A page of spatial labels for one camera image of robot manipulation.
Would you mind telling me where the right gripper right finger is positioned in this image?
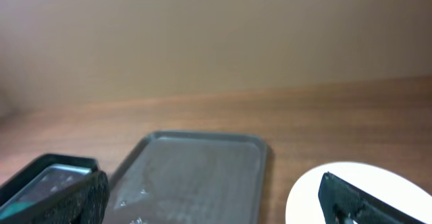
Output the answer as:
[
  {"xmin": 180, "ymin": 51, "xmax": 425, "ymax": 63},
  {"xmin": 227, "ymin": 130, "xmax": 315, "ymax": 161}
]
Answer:
[{"xmin": 318, "ymin": 172, "xmax": 423, "ymax": 224}]

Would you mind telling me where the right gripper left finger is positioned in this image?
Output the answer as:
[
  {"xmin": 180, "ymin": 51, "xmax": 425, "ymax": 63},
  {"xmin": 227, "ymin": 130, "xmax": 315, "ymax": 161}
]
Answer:
[{"xmin": 1, "ymin": 171, "xmax": 109, "ymax": 224}]

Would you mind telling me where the white plate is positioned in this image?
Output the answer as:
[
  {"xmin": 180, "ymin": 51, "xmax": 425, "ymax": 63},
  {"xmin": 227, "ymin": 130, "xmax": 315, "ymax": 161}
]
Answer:
[{"xmin": 285, "ymin": 162, "xmax": 431, "ymax": 223}]

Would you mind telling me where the green yellow sponge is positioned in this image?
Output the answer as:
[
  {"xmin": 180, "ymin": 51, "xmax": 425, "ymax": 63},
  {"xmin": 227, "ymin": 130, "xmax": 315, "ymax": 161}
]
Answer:
[{"xmin": 0, "ymin": 202, "xmax": 34, "ymax": 219}]

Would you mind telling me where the black water basin tray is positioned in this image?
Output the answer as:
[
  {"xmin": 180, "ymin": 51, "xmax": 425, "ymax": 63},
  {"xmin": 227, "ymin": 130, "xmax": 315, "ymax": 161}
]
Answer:
[{"xmin": 1, "ymin": 154, "xmax": 102, "ymax": 208}]

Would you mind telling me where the dark brown serving tray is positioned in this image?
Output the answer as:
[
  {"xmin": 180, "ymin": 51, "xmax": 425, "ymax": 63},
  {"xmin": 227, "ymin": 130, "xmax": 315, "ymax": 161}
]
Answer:
[{"xmin": 103, "ymin": 131, "xmax": 268, "ymax": 224}]

